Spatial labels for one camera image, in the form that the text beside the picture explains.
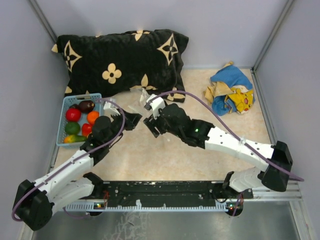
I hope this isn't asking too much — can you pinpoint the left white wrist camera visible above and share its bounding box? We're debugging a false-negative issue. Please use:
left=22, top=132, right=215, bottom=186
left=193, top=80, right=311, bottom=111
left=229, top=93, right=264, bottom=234
left=103, top=98, right=121, bottom=116

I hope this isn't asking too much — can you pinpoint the black floral plush pillow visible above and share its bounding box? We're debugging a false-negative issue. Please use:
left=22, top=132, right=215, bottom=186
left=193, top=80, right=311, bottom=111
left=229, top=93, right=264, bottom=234
left=51, top=29, right=189, bottom=103

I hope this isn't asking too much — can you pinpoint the blue yellow cartoon cloth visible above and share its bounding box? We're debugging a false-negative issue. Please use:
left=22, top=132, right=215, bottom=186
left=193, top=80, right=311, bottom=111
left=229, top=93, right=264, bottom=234
left=203, top=61, right=255, bottom=116

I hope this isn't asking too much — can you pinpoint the light blue plastic basket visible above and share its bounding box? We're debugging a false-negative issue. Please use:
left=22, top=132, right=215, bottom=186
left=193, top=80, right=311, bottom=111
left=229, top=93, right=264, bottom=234
left=56, top=93, right=104, bottom=149

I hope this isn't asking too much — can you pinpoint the green toy lime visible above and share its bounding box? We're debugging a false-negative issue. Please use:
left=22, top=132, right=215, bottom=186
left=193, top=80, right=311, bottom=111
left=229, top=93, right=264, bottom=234
left=64, top=121, right=81, bottom=135

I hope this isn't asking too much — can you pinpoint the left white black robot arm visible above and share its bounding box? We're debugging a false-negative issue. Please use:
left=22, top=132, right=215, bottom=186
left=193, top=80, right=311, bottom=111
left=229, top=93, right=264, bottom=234
left=11, top=112, right=142, bottom=231

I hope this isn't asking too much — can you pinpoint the orange toy fruit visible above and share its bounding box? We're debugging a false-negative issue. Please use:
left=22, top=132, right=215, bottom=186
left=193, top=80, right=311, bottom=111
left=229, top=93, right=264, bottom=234
left=86, top=111, right=100, bottom=125

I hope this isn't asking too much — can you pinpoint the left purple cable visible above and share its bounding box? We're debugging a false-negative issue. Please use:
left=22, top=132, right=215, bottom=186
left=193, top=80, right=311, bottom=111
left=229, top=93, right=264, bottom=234
left=11, top=98, right=126, bottom=222

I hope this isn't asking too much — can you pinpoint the dark purple toy fruit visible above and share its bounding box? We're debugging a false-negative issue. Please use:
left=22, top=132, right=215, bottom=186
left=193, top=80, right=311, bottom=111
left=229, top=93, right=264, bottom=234
left=78, top=100, right=96, bottom=114

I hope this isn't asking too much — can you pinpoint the aluminium frame rail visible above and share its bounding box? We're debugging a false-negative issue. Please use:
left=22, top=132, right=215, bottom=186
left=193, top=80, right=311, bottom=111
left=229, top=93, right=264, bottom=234
left=62, top=181, right=305, bottom=213

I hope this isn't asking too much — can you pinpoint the yellow green toy mango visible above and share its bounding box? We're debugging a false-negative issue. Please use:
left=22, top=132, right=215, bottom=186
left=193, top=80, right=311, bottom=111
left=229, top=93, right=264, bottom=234
left=63, top=134, right=87, bottom=144

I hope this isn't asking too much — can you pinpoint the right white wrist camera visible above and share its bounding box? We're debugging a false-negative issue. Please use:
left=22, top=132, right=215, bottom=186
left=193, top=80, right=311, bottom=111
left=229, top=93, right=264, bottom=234
left=144, top=94, right=166, bottom=119

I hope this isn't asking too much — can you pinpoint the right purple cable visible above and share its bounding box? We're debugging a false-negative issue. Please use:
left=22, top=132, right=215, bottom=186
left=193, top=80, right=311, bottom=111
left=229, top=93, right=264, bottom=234
left=147, top=90, right=305, bottom=217

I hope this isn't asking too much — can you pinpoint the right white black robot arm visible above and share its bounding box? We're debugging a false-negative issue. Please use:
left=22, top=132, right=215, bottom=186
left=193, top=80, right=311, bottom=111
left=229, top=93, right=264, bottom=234
left=143, top=104, right=293, bottom=198

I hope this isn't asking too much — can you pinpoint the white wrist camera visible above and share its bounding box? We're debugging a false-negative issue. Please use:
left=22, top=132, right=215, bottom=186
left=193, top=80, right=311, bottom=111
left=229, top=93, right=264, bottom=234
left=144, top=94, right=166, bottom=119
left=103, top=98, right=121, bottom=116

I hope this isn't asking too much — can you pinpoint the purple cable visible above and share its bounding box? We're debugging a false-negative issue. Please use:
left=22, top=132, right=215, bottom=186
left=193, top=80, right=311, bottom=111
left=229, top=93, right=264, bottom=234
left=147, top=90, right=305, bottom=217
left=11, top=98, right=126, bottom=222

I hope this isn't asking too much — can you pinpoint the red toy apple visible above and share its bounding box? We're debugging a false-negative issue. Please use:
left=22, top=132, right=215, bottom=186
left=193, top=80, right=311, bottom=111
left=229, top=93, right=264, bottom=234
left=65, top=108, right=82, bottom=122

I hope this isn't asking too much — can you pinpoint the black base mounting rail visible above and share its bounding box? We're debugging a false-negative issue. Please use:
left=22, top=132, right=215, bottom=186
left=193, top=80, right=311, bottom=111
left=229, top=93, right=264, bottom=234
left=74, top=180, right=253, bottom=208

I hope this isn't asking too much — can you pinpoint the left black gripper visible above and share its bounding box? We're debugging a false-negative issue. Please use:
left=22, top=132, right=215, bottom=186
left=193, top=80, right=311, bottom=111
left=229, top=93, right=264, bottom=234
left=105, top=107, right=143, bottom=146

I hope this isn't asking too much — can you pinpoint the clear polka dot zip bag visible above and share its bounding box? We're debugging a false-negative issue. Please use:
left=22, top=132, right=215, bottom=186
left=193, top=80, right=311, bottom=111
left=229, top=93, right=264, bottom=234
left=127, top=87, right=173, bottom=143

